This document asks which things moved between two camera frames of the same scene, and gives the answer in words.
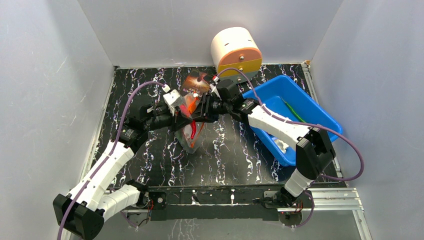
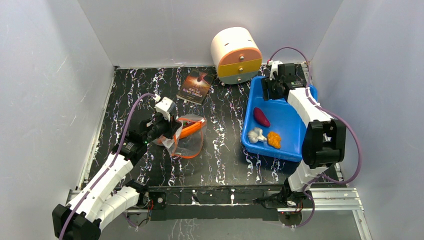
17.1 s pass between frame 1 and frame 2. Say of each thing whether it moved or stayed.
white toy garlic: moved
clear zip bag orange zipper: moved
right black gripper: moved
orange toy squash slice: moved
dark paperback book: stayed
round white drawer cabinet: stayed
